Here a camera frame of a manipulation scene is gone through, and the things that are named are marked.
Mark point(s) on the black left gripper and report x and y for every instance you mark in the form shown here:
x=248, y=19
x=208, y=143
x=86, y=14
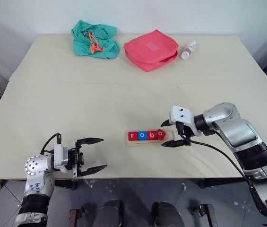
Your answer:
x=75, y=158

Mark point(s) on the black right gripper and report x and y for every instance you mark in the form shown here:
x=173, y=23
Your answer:
x=184, y=132

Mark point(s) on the red letter tile o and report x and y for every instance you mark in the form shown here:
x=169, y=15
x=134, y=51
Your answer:
x=161, y=134

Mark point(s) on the red letter tile b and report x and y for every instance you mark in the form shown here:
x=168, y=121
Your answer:
x=151, y=135

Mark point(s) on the wooden letter tile rack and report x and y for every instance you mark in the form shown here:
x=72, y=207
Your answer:
x=147, y=143

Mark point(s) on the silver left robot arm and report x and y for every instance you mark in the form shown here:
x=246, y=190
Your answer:
x=35, y=165

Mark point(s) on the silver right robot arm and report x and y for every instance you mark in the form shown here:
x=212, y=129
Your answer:
x=237, y=127

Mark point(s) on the blue letter tile o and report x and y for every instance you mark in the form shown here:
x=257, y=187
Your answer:
x=142, y=135

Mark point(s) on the red letter tile r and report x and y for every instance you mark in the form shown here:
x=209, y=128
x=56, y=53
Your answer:
x=132, y=136

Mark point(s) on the clear plastic wrapper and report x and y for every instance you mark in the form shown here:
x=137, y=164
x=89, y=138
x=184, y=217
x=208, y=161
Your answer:
x=90, y=183

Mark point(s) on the dark rounded shape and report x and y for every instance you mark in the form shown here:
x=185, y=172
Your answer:
x=167, y=216
x=111, y=215

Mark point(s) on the small white plastic bottle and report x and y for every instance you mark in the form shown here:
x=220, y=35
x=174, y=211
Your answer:
x=187, y=52

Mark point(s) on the pink fabric zip pouch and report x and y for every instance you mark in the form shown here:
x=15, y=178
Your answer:
x=147, y=49

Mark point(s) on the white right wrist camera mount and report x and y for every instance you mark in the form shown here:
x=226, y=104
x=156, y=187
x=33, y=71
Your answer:
x=180, y=113

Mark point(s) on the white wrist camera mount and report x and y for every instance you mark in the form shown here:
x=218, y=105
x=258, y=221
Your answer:
x=60, y=153
x=180, y=113

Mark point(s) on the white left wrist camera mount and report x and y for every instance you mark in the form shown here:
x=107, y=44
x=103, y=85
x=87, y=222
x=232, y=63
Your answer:
x=60, y=153

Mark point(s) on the rusty metal caster bracket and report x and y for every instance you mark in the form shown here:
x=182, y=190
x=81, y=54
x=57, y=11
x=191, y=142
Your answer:
x=205, y=214
x=76, y=216

